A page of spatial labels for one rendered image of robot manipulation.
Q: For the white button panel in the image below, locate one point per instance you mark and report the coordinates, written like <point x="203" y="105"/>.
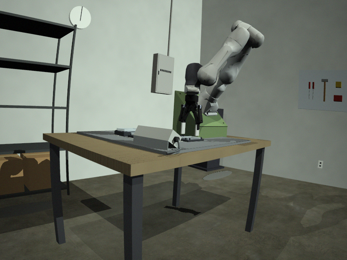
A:
<point x="162" y="138"/>

